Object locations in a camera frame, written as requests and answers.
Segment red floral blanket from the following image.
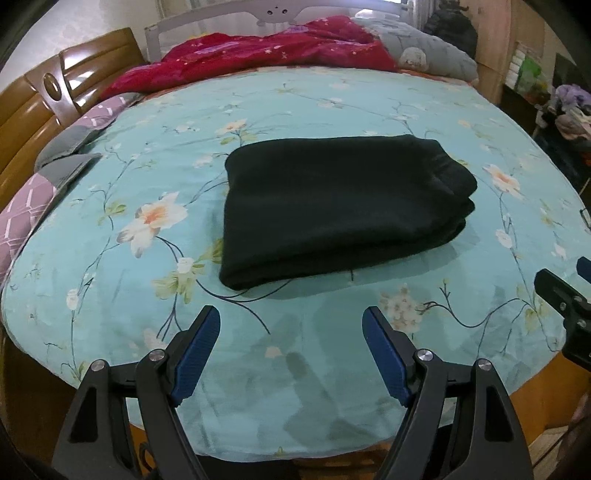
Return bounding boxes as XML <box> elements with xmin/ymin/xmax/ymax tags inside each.
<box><xmin>99</xmin><ymin>15</ymin><xmax>400</xmax><ymax>100</ymax></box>

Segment pile of colourful clothes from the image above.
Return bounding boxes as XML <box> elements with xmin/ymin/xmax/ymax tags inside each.
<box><xmin>533</xmin><ymin>83</ymin><xmax>591</xmax><ymax>176</ymax></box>

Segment wooden bed frame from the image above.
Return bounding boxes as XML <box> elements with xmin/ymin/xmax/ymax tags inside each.
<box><xmin>0</xmin><ymin>28</ymin><xmax>583</xmax><ymax>469</ymax></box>

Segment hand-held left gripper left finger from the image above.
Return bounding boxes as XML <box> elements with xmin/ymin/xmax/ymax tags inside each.
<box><xmin>52</xmin><ymin>305</ymin><xmax>221</xmax><ymax>480</ymax></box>

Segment black bag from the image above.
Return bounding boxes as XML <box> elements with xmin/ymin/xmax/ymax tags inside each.
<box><xmin>422</xmin><ymin>4</ymin><xmax>478</xmax><ymax>61</ymax></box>

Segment purple grey patterned pillow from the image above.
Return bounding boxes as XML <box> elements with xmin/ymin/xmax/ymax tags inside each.
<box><xmin>0</xmin><ymin>154</ymin><xmax>103</xmax><ymax>287</ymax></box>
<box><xmin>36</xmin><ymin>92</ymin><xmax>145</xmax><ymax>169</ymax></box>

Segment grey quilted blanket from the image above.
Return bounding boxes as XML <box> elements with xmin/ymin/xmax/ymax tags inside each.
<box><xmin>353</xmin><ymin>16</ymin><xmax>479</xmax><ymax>85</ymax></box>

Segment black pants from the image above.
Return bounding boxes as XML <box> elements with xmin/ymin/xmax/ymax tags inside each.
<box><xmin>218</xmin><ymin>135</ymin><xmax>478</xmax><ymax>291</ymax></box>

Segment shelf of small items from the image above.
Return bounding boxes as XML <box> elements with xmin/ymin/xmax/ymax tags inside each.
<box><xmin>505</xmin><ymin>41</ymin><xmax>556</xmax><ymax>103</ymax></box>

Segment wooden wardrobe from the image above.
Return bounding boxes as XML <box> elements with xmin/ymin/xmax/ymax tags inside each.
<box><xmin>475</xmin><ymin>0</ymin><xmax>523</xmax><ymax>104</ymax></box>

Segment teal floral bed sheet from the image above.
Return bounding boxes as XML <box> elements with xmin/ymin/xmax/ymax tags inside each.
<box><xmin>0</xmin><ymin>67</ymin><xmax>591</xmax><ymax>462</ymax></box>

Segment white bed rail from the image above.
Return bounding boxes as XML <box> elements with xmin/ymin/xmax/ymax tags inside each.
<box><xmin>144</xmin><ymin>0</ymin><xmax>408</xmax><ymax>63</ymax></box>

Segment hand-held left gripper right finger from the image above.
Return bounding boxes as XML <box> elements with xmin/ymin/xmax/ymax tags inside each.
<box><xmin>361</xmin><ymin>305</ymin><xmax>536</xmax><ymax>480</ymax></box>

